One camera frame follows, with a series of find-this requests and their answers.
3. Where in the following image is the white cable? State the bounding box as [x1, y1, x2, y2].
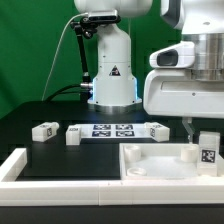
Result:
[41, 12, 90, 102]

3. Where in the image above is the white U-shaped fence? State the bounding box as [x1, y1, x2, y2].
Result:
[0, 148, 224, 206]

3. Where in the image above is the black cable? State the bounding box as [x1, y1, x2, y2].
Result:
[44, 84, 84, 102]

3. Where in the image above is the fiducial marker sheet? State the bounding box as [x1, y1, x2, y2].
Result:
[81, 124, 149, 138]

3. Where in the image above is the grey camera on mount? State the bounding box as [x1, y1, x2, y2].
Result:
[83, 10, 120, 24]

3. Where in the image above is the white square tabletop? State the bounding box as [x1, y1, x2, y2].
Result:
[119, 143, 224, 180]

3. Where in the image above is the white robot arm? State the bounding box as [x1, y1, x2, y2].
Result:
[74, 0, 224, 128]

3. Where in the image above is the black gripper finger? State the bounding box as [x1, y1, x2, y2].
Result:
[182, 117, 194, 143]

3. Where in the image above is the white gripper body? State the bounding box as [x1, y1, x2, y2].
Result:
[143, 69, 224, 119]

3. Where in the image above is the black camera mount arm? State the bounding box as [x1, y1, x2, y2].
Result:
[70, 20, 92, 102]

